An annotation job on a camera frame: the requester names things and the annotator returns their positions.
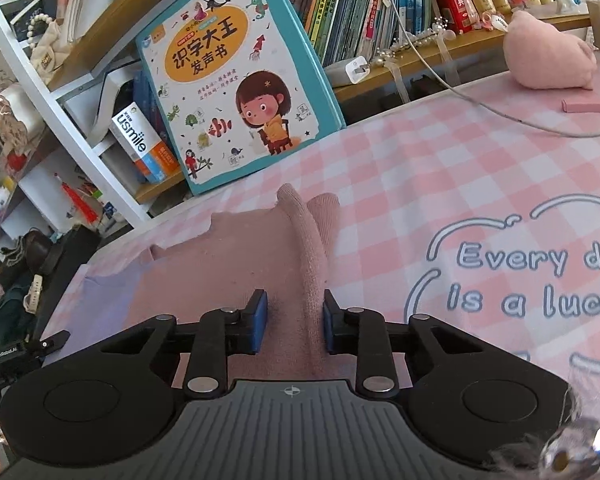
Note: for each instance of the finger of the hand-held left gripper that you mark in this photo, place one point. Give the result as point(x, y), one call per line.
point(52, 342)

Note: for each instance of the dark green cloth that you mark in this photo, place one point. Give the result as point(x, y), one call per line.
point(7, 315)

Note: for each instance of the grey fluffy object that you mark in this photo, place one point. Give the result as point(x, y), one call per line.
point(545, 450)

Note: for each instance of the black box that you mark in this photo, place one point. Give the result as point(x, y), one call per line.
point(72, 280)

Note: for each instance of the pearl ribbon hair bow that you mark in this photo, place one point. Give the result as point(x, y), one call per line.
point(420, 42)

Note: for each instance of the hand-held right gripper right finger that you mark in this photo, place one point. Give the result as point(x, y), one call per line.
point(329, 325)

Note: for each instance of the pink plush toy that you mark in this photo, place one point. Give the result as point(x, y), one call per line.
point(547, 52)

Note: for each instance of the white wooden bookshelf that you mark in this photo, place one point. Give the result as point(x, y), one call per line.
point(80, 125)

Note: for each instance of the pink flat bar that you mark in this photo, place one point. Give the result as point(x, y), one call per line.
point(590, 105)

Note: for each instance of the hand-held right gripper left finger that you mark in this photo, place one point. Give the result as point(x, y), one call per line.
point(259, 322)

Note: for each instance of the teal children's picture book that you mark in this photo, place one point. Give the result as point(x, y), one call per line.
point(230, 85)

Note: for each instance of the red tassel ornament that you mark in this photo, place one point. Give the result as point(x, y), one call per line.
point(77, 202)

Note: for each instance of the row of colourful books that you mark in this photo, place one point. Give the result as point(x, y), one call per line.
point(380, 5)

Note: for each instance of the white and orange toothbrush box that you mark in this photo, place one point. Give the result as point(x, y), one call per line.
point(145, 145)

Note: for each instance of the pink checked tablecloth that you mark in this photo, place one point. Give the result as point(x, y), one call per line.
point(430, 170)

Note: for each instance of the purple and pink sweater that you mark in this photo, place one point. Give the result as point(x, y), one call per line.
point(240, 260)

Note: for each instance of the white charger plug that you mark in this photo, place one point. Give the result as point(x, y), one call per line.
point(347, 71)

